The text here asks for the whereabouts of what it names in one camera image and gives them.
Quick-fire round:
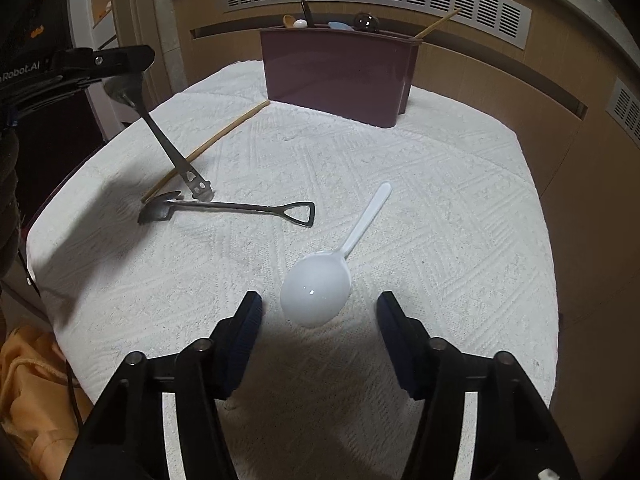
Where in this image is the white plastic spoon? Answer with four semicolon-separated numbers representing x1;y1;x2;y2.
280;182;392;328

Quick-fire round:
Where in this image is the black smiley handle spoon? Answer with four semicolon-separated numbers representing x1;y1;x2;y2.
103;74;214;202

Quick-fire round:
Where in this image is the wooden chopstick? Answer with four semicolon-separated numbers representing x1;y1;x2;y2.
413;8;462;40
141;100;270;204

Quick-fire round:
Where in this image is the black handle utensil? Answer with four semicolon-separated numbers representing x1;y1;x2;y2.
300;0;316;27

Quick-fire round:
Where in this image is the brown glossy spoon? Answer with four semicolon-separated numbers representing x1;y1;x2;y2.
352;12;380;32

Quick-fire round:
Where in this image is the wooden spoon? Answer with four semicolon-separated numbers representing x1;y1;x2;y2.
282;14;295;28

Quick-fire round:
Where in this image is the yellow cloth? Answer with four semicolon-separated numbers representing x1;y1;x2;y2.
1;325;92;479

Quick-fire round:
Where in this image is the light blue plastic spoon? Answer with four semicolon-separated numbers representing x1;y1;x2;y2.
328;21;353;30

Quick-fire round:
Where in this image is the white textured table cloth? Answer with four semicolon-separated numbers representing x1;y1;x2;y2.
26;62;559;479

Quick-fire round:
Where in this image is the black shovel shaped spoon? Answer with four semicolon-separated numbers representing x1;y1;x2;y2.
137;191;316;228

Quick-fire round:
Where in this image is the small grey vent grille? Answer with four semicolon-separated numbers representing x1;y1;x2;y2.
606;78;640;144

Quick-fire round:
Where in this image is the maroon plastic utensil caddy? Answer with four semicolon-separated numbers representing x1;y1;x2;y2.
260;26;421;128

